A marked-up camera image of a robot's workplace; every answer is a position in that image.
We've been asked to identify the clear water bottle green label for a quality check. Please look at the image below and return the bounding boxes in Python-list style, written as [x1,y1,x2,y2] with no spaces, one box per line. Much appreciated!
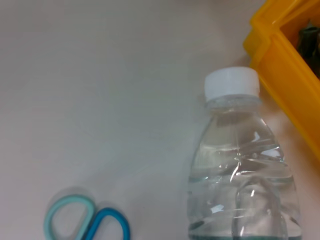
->
[187,66,303,240]

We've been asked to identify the dark green plastic wrapper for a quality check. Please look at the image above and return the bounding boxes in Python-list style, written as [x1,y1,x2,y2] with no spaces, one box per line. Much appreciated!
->
[298,22,320,66]

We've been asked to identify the blue scissors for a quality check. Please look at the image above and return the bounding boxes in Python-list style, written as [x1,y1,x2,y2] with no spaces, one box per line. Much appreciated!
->
[44,194,131,240]

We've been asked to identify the yellow plastic bin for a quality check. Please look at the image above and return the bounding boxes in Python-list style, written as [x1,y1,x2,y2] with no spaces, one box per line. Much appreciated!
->
[242,0,320,163]

